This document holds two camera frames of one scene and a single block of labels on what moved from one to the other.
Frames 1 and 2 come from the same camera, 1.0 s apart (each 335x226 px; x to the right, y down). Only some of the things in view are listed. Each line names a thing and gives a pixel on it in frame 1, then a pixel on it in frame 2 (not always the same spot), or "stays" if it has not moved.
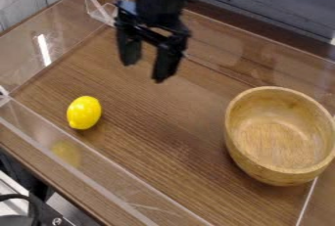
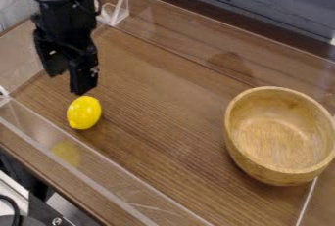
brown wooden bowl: x=278 y=135 stays
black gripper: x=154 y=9 -> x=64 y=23
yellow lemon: x=83 y=113 stays
